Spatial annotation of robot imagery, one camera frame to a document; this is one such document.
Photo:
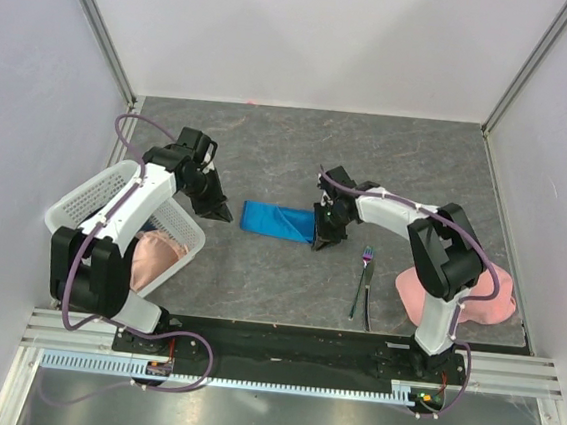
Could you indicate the left aluminium frame post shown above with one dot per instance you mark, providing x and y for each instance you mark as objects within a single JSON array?
[{"x": 108, "y": 49}]

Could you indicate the blue cloth napkin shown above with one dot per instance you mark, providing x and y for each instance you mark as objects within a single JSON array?
[{"x": 266, "y": 219}]

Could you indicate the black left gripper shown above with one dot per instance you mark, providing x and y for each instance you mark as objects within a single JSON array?
[{"x": 215, "y": 208}]

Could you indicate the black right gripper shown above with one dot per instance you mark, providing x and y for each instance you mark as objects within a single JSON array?
[{"x": 323, "y": 237}]

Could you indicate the iridescent rainbow fork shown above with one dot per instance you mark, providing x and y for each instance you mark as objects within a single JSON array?
[{"x": 367, "y": 259}]

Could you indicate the aluminium frame post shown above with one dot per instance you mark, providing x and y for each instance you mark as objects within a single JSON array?
[
  {"x": 108, "y": 49},
  {"x": 531, "y": 64}
]

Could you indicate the light blue cable duct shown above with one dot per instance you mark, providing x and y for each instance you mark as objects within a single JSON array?
[{"x": 142, "y": 369}]

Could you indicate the pink cap in basket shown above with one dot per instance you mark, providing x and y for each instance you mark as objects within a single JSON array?
[{"x": 155, "y": 252}]

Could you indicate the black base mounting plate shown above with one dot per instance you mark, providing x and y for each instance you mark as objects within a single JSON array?
[{"x": 296, "y": 354}]

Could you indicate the silver table knife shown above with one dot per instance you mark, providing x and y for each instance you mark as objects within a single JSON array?
[{"x": 367, "y": 295}]

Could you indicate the pink baseball cap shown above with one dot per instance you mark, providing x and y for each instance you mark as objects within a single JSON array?
[{"x": 487, "y": 312}]

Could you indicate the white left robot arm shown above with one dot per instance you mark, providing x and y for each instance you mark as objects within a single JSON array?
[{"x": 95, "y": 230}]

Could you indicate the right aluminium frame post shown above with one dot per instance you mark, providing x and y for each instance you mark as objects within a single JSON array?
[{"x": 531, "y": 64}]

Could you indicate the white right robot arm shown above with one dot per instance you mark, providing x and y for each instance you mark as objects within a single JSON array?
[{"x": 447, "y": 256}]

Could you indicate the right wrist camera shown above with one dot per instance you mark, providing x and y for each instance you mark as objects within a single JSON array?
[{"x": 339, "y": 180}]

